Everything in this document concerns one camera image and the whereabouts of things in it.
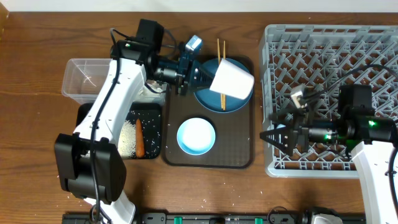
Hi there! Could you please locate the dark blue plate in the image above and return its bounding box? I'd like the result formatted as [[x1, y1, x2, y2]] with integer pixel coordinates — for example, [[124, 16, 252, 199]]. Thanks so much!
[[194, 58, 253, 113]]

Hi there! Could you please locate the spilled white rice pile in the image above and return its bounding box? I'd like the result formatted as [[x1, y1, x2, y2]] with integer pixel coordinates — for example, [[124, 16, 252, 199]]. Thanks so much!
[[118, 110, 161, 158]]

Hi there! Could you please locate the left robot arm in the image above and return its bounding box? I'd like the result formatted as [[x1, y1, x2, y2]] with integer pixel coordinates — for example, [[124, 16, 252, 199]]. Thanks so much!
[[54, 19, 214, 223]]

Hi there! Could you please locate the grey dishwasher rack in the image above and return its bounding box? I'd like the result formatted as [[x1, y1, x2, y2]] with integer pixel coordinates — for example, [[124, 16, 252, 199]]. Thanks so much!
[[259, 24, 397, 179]]

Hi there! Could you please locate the left wooden chopstick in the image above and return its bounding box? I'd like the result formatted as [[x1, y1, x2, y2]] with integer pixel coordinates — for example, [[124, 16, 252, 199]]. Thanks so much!
[[216, 38, 225, 110]]

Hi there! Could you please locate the orange carrot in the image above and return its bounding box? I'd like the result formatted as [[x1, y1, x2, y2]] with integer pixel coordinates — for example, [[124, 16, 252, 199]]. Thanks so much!
[[136, 119, 145, 158]]

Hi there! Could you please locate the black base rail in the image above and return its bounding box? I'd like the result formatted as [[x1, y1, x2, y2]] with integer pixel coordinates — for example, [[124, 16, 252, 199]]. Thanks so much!
[[61, 213, 366, 224]]

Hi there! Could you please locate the pink cup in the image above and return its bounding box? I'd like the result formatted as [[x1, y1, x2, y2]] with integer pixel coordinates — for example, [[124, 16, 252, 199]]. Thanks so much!
[[210, 59, 254, 100]]

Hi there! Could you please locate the black plastic tray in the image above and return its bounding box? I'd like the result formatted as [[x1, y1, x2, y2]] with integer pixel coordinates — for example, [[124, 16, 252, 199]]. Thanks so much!
[[95, 103, 162, 160]]

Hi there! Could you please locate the light blue rice bowl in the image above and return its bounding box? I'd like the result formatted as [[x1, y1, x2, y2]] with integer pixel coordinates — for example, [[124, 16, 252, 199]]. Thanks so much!
[[176, 118, 216, 156]]

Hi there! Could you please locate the wooden chopstick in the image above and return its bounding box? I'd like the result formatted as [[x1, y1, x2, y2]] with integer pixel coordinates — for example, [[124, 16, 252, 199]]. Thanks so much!
[[216, 38, 225, 110], [221, 40, 226, 111]]

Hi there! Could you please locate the brown serving tray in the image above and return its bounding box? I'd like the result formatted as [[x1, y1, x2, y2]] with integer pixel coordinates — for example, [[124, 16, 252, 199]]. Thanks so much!
[[161, 86, 254, 169]]

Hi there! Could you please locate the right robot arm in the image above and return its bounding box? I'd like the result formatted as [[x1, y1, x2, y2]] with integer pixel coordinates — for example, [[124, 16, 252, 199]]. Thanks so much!
[[260, 85, 397, 223]]

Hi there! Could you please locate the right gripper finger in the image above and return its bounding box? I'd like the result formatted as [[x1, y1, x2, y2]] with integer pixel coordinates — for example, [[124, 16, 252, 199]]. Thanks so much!
[[269, 108, 299, 128], [259, 126, 295, 156]]

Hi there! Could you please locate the clear plastic bin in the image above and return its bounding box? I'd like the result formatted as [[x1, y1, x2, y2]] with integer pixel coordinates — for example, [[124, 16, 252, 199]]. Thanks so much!
[[62, 58, 167, 106]]

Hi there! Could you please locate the right wooden chopstick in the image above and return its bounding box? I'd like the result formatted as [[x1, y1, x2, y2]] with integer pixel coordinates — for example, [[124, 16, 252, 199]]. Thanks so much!
[[221, 40, 226, 111]]

